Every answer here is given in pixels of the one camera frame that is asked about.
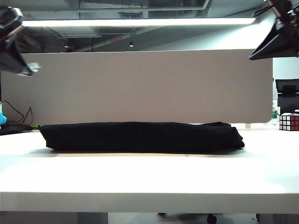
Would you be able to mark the blue object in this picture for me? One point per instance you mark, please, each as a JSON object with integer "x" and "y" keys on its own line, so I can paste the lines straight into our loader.
{"x": 2, "y": 117}

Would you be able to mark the black office chair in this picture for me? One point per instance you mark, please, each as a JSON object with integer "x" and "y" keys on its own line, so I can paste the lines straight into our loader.
{"x": 288, "y": 98}

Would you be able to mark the green flat item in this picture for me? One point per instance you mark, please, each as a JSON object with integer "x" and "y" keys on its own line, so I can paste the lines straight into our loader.
{"x": 36, "y": 126}

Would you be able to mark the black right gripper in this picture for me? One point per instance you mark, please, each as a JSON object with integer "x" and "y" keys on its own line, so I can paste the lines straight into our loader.
{"x": 287, "y": 11}

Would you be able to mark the black chair caster wheel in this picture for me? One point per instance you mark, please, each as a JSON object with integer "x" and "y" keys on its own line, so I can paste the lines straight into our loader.
{"x": 211, "y": 219}

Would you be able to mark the plastic bottle green label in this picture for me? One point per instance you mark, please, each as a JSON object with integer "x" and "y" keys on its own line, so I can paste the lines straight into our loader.
{"x": 275, "y": 114}

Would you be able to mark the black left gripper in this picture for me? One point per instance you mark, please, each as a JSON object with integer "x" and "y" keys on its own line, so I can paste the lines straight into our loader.
{"x": 10, "y": 23}

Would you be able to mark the red ceiling sign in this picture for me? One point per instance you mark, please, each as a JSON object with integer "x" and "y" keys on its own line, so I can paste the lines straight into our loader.
{"x": 116, "y": 39}

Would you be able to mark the black flat desk item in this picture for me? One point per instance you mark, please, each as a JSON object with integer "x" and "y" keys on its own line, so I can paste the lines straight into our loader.
{"x": 14, "y": 128}

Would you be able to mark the grey vented cabinet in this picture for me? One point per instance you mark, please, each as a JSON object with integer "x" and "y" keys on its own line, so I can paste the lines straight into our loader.
{"x": 276, "y": 219}

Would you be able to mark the ceiling spot lamp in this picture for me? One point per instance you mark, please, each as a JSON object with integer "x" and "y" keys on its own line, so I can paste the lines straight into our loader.
{"x": 131, "y": 44}
{"x": 66, "y": 44}

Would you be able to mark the long ceiling light strip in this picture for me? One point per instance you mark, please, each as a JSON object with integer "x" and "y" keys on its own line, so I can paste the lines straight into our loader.
{"x": 140, "y": 22}

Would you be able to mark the Rubik's cube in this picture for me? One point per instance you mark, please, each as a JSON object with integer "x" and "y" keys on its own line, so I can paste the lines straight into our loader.
{"x": 289, "y": 121}

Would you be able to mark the beige desk divider panel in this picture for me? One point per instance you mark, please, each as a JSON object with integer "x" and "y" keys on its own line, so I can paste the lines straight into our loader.
{"x": 140, "y": 88}

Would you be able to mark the black polo T-shirt green logo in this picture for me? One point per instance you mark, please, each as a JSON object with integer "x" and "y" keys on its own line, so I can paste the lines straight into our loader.
{"x": 140, "y": 137}

